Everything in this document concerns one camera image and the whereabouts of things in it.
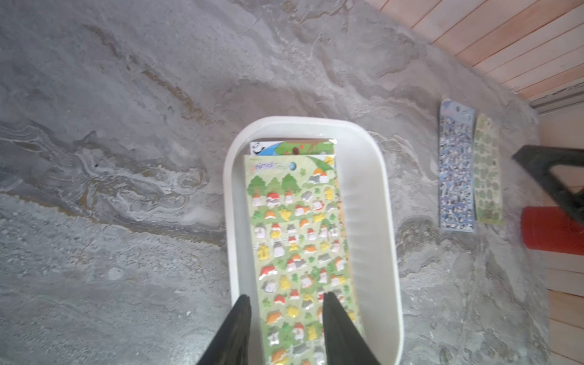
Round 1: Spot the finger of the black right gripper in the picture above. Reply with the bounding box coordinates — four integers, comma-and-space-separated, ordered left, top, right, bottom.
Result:
512, 145, 583, 224

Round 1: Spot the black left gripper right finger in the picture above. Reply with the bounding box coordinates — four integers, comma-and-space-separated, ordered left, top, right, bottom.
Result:
322, 292, 380, 365

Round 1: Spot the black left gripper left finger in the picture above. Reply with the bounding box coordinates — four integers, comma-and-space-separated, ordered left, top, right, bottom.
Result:
197, 294, 252, 365

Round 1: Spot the green frog sticker sheet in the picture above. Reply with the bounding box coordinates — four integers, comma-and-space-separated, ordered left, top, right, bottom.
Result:
473, 114, 503, 225

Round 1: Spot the blue penguin sticker sheet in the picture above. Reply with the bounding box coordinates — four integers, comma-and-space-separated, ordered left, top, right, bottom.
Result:
438, 98, 475, 233

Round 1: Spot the white plastic storage box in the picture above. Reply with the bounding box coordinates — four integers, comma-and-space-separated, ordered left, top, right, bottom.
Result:
223, 116, 404, 364

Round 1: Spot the panda sticker sheet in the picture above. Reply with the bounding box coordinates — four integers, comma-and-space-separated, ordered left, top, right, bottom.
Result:
249, 138, 337, 156

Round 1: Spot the red metal pencil bucket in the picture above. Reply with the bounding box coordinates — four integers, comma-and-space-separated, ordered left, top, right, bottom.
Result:
521, 207, 584, 256

